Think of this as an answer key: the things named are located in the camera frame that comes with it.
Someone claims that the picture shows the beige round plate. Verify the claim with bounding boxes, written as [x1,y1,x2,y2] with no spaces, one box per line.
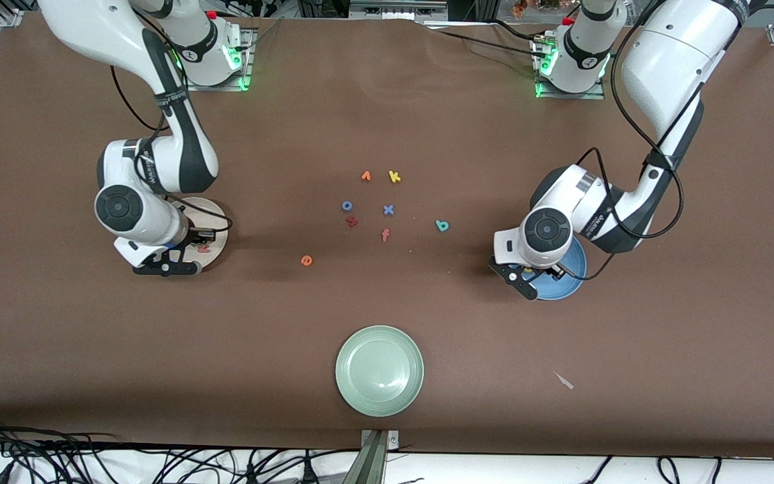
[171,196,229,273]

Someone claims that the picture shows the blue round plate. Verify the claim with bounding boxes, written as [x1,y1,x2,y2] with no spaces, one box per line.
[533,237,588,300]

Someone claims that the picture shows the brown table cover sheet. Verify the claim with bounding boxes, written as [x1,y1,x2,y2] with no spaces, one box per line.
[0,13,774,458]

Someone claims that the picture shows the pale green round plate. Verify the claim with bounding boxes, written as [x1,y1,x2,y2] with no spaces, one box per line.
[335,325,425,417]

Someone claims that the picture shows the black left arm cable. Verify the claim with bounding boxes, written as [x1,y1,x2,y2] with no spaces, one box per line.
[562,0,685,282]

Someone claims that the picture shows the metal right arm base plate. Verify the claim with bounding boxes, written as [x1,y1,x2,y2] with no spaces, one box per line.
[181,27,255,92]

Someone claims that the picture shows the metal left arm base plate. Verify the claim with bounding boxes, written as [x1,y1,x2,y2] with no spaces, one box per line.
[535,34,606,100]

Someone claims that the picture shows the thin black table cable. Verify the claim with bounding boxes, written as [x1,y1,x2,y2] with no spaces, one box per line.
[435,30,540,54]

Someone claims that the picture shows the grey metal mounting post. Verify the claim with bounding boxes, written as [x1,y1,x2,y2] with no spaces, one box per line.
[341,429,401,484]

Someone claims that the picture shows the black cable bundle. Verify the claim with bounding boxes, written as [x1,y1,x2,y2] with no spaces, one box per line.
[0,413,334,484]

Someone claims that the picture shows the aluminium frame beam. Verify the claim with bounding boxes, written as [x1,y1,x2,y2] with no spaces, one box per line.
[350,0,448,21]

